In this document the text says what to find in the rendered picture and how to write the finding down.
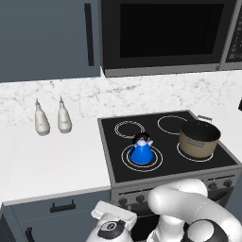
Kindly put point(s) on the dark grey drawer front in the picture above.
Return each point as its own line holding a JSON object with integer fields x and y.
{"x": 34, "y": 209}

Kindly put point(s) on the tan pot with black inside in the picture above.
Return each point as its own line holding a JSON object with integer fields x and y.
{"x": 197, "y": 145}

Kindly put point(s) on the black microwave oven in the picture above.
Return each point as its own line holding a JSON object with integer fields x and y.
{"x": 164, "y": 66}

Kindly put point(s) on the dark grey base cupboard door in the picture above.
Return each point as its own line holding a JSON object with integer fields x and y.
{"x": 63, "y": 230}

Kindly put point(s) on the black stove knob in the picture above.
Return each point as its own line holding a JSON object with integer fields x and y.
{"x": 123, "y": 201}
{"x": 227, "y": 183}
{"x": 140, "y": 198}
{"x": 213, "y": 186}

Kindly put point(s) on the black oven door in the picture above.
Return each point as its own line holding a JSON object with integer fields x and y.
{"x": 143, "y": 228}

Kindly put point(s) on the black object at counter edge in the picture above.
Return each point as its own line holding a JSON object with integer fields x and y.
{"x": 240, "y": 105}

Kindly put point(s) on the black hob stove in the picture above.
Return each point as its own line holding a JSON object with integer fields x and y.
{"x": 164, "y": 170}

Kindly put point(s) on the black microwave door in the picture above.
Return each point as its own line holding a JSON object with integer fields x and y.
{"x": 171, "y": 30}

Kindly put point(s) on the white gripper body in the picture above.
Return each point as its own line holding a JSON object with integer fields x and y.
{"x": 117, "y": 212}

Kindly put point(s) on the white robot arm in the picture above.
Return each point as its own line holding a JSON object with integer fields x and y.
{"x": 189, "y": 204}

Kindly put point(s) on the dark grey wall cupboard door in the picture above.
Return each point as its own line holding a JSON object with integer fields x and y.
{"x": 44, "y": 38}

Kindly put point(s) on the white bottle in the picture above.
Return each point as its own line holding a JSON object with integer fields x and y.
{"x": 42, "y": 121}
{"x": 64, "y": 119}

